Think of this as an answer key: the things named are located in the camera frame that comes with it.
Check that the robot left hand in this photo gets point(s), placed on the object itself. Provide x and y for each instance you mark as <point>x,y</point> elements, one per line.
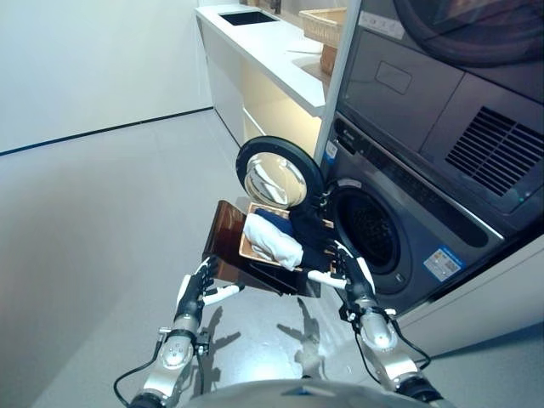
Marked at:
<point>191,289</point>

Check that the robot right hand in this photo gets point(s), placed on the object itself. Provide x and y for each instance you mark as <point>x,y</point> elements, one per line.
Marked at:
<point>357,276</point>

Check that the black cloth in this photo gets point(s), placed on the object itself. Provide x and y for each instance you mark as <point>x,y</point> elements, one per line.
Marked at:
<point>310,238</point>

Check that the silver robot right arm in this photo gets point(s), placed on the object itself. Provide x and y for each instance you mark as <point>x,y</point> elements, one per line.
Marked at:
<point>378,336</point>

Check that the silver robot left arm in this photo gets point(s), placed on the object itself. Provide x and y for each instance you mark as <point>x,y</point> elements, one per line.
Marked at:
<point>172,353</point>

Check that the grey washing machine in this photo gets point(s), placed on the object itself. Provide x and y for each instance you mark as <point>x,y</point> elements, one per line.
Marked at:
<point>425,238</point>

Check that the round glass washing machine door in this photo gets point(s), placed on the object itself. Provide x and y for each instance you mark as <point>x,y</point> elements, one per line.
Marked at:
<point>272,178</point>

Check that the brown translucent acrylic stool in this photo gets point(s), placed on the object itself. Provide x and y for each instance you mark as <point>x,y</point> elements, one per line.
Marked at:
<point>221,238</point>

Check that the rectangular wicker laundry basket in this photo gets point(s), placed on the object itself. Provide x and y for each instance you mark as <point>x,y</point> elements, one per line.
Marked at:
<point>248,251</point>

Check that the blue white warning label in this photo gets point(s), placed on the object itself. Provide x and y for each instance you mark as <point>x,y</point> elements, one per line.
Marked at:
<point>444,262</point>

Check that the folded white cloth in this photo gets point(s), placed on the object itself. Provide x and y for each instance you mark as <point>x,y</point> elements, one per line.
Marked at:
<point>272,242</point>

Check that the folded navy blue cloth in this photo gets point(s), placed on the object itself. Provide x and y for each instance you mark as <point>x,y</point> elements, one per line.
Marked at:
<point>276,217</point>

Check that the grey robot torso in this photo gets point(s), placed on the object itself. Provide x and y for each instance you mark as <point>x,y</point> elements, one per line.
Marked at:
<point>319,395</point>

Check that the blue energy label sticker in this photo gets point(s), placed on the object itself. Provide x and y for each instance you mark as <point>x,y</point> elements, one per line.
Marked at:
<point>330,151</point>

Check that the grey dryer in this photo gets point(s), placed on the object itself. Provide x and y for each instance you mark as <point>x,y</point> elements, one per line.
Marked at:
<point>404,85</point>

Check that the white vertical cabinet panel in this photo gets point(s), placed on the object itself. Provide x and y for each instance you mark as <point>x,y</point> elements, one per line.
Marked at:
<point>340,76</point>

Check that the white counter cabinet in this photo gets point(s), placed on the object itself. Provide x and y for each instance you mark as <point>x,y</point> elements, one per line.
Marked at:
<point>263,47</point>

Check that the light wicker tray basket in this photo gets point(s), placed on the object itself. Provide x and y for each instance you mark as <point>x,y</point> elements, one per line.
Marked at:
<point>323,21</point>

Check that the black recessed counter sink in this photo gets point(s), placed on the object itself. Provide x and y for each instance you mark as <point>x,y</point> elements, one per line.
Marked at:
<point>248,18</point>

